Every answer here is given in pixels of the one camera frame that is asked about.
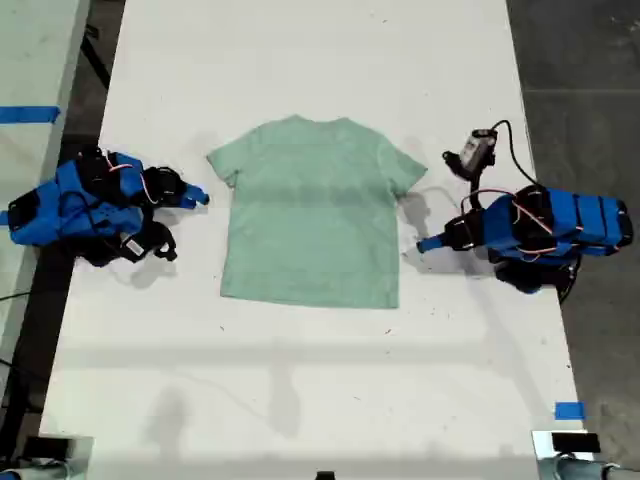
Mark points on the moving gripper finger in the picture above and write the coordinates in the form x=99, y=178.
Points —
x=187, y=190
x=437, y=240

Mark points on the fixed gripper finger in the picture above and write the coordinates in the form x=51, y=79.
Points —
x=190, y=201
x=435, y=248

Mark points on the pale green T-shirt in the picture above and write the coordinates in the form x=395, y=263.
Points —
x=310, y=225

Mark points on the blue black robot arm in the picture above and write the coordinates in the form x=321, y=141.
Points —
x=75, y=200
x=575, y=220

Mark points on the black stand leg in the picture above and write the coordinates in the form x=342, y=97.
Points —
x=100, y=64

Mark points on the long blue tape strip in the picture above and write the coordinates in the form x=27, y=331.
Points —
x=30, y=115

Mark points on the blue tape piece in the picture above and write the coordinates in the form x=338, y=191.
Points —
x=570, y=410
x=4, y=218

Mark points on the pale side table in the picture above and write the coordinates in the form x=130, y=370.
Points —
x=30, y=60

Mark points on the small black box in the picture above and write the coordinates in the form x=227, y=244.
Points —
x=575, y=442
x=47, y=446

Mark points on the arm camera stalk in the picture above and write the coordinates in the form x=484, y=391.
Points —
x=477, y=192

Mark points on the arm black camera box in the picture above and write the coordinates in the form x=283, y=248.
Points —
x=134, y=247
x=472, y=150

